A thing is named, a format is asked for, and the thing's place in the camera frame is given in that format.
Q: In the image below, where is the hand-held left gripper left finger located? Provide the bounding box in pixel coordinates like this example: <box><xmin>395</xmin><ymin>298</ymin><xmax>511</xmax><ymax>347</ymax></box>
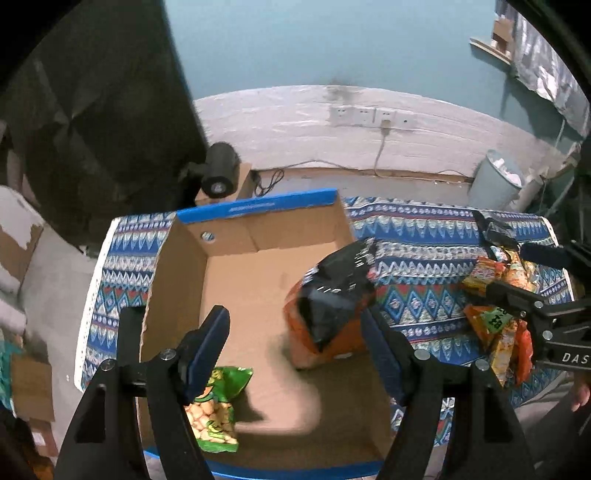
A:
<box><xmin>54</xmin><ymin>305</ymin><xmax>232</xmax><ymax>480</ymax></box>

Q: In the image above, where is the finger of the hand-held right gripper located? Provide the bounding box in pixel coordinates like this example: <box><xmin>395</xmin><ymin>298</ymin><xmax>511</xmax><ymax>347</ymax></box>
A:
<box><xmin>486</xmin><ymin>281</ymin><xmax>557</xmax><ymax>326</ymax></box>
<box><xmin>521</xmin><ymin>240</ymin><xmax>591</xmax><ymax>271</ymax></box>

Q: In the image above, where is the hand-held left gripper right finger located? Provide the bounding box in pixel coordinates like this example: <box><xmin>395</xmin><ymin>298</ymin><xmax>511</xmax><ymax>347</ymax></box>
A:
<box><xmin>362</xmin><ymin>305</ymin><xmax>539</xmax><ymax>480</ymax></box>

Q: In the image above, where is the orange packet with green label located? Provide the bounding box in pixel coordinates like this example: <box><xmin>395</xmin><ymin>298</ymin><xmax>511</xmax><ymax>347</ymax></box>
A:
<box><xmin>463</xmin><ymin>302</ymin><xmax>520</xmax><ymax>354</ymax></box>

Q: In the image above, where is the cardboard box with blue rim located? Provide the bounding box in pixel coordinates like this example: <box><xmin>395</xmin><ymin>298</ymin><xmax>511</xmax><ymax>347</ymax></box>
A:
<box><xmin>137</xmin><ymin>188</ymin><xmax>407</xmax><ymax>478</ymax></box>

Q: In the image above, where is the green snack bag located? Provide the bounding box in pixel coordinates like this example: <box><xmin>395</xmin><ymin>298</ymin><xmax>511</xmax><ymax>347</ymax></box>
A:
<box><xmin>185</xmin><ymin>366</ymin><xmax>254</xmax><ymax>453</ymax></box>

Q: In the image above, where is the orange and black snack bag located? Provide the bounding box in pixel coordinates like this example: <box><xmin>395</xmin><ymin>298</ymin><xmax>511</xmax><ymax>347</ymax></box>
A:
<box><xmin>284</xmin><ymin>237</ymin><xmax>379</xmax><ymax>370</ymax></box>

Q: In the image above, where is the person's right hand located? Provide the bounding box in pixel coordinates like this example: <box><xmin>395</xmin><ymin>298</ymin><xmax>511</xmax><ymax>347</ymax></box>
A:
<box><xmin>570</xmin><ymin>382</ymin><xmax>591</xmax><ymax>412</ymax></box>

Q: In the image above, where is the orange snack packet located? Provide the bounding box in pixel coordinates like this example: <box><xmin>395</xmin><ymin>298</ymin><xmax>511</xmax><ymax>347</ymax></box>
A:
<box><xmin>503</xmin><ymin>249</ymin><xmax>540</xmax><ymax>292</ymax></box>

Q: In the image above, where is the black snack packet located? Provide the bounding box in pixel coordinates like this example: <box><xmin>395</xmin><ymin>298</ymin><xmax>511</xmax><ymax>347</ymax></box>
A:
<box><xmin>472</xmin><ymin>210</ymin><xmax>522</xmax><ymax>252</ymax></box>

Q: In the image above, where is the grey trash bin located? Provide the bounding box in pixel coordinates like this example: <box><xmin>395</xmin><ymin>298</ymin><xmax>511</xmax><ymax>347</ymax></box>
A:
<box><xmin>467</xmin><ymin>149</ymin><xmax>525</xmax><ymax>212</ymax></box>

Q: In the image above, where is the blue patterned tablecloth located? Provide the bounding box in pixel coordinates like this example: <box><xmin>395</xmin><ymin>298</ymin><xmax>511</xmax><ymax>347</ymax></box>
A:
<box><xmin>74</xmin><ymin>196</ymin><xmax>575</xmax><ymax>446</ymax></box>

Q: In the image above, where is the black cylindrical device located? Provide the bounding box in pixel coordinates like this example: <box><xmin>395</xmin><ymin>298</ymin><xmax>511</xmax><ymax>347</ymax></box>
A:
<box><xmin>201</xmin><ymin>142</ymin><xmax>241</xmax><ymax>199</ymax></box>

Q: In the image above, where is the flat cardboard piece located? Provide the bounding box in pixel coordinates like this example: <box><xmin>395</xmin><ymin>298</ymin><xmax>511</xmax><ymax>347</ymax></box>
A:
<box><xmin>9</xmin><ymin>353</ymin><xmax>56</xmax><ymax>423</ymax></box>

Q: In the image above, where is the silver foil sheet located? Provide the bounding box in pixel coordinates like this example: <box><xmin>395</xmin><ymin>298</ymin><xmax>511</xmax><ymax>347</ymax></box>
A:
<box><xmin>510</xmin><ymin>9</ymin><xmax>591</xmax><ymax>134</ymax></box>

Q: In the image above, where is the dark cloth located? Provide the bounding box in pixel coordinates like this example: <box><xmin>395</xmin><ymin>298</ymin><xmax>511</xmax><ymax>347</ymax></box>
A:
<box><xmin>0</xmin><ymin>0</ymin><xmax>208</xmax><ymax>259</ymax></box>

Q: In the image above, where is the black cable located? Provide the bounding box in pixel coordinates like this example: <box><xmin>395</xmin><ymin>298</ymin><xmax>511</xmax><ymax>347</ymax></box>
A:
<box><xmin>252</xmin><ymin>167</ymin><xmax>286</xmax><ymax>197</ymax></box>

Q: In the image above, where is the white plug with cable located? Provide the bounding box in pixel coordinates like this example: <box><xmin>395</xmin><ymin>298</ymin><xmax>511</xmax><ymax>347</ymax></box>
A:
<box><xmin>372</xmin><ymin>118</ymin><xmax>393</xmax><ymax>178</ymax></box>

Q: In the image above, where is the wooden wall shelf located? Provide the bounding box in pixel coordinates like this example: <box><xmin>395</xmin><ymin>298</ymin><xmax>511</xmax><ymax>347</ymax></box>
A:
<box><xmin>470</xmin><ymin>14</ymin><xmax>515</xmax><ymax>65</ymax></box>

